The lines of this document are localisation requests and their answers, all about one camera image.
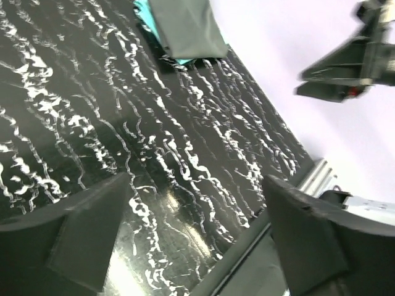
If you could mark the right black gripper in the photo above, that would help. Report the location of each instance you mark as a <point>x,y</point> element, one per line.
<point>367,58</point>

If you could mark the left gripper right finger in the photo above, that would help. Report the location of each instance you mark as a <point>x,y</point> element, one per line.
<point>326,250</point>

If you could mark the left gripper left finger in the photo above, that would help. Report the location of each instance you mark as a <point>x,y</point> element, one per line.
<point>64,248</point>

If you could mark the dark grey t-shirt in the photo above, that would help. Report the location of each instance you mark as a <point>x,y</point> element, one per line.
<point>188,27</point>

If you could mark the folded teal t-shirt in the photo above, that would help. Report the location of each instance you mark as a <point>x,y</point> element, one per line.
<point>145,12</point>

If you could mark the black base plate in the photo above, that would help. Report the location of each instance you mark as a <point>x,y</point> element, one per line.
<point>257,272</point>

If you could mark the aluminium cross rail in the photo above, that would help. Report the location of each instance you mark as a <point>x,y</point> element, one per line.
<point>319,179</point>

